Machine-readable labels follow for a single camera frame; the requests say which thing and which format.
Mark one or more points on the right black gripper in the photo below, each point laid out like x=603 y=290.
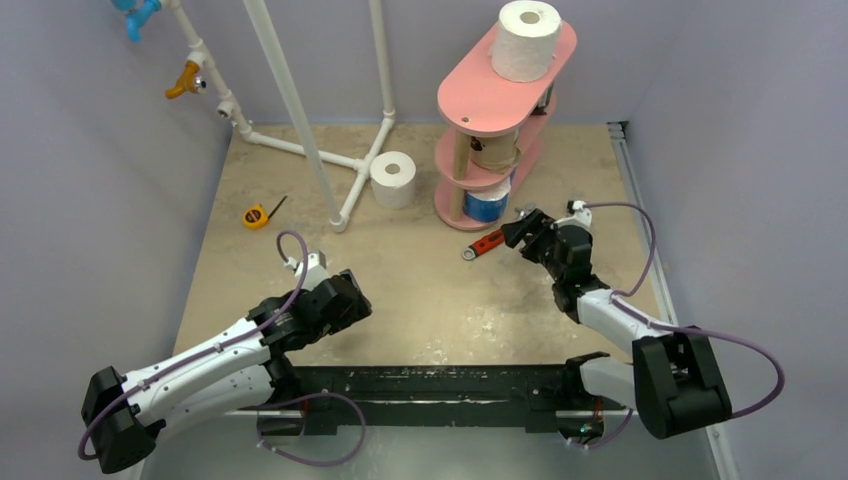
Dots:
x=532 y=232

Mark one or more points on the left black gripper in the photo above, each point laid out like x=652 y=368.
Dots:
x=358 y=310

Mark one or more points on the brown paper roll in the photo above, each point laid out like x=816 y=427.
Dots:
x=495 y=154

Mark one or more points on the green paper roll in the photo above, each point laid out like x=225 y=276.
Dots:
x=543 y=103

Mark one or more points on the white paper towel roll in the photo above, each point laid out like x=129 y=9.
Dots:
x=525 y=40

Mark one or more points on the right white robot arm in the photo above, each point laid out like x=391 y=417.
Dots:
x=672 y=380

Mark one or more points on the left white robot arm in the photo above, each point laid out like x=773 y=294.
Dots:
x=244 y=366

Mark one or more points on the pink three-tier shelf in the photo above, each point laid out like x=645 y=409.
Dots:
x=477 y=103

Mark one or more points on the yellow tape measure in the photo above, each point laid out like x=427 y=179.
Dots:
x=257 y=216

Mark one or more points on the orange pipe valve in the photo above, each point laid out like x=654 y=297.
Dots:
x=189 y=81

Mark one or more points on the blue pipe valve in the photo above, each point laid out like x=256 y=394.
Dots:
x=136 y=14

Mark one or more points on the red handled adjustable wrench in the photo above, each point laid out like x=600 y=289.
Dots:
x=491 y=240

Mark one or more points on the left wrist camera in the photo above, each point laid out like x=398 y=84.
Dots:
x=310 y=271

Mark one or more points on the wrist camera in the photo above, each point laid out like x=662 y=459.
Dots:
x=579 y=214
x=310 y=271

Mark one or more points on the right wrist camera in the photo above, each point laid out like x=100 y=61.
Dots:
x=579 y=214

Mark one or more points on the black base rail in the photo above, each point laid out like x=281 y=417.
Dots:
x=535 y=398

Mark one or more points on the white pvc pipe frame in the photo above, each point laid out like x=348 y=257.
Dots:
x=339 y=213

